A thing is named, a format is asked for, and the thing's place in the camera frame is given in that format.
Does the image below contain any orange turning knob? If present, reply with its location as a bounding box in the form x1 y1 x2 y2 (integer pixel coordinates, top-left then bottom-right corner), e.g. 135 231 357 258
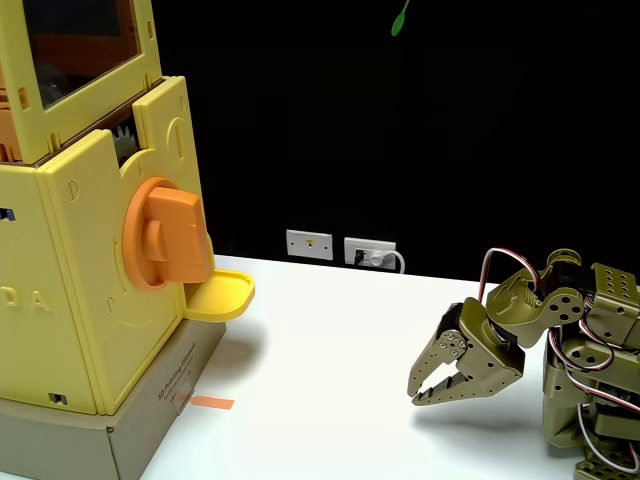
122 176 214 293

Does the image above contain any yellow toy vending machine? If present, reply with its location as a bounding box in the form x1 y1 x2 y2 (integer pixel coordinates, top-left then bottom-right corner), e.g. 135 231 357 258
0 0 217 417

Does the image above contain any yellow dispensing tray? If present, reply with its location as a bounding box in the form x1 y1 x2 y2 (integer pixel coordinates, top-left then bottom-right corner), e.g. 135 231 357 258
183 268 256 321

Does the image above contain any orange tape strip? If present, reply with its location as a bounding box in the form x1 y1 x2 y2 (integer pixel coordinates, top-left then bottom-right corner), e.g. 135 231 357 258
191 394 236 411

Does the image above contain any clear tape tab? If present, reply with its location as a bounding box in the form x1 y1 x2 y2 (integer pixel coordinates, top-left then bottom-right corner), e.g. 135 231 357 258
171 383 197 417

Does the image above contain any brown cardboard box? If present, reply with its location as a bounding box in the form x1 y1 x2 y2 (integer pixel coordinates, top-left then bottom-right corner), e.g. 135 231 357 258
0 317 228 480

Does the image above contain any green plant leaf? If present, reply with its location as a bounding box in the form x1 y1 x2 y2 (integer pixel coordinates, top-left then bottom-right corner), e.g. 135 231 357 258
390 0 412 38

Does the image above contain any grey plastic gear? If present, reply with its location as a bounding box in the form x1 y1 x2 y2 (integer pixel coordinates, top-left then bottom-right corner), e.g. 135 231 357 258
111 123 139 167

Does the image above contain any red white wrist servo cable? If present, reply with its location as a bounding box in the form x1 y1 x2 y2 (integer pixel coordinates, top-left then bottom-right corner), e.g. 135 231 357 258
546 299 617 374

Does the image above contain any red white gripper servo cable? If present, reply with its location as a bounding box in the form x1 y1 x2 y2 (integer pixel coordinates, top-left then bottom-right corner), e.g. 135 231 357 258
477 246 544 304

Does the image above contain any white plug with cable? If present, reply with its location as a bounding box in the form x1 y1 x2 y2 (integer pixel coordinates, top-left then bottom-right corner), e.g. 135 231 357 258
367 248 407 275

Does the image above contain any white wall power socket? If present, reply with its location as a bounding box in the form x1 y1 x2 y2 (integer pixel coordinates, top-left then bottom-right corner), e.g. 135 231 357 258
343 237 397 270

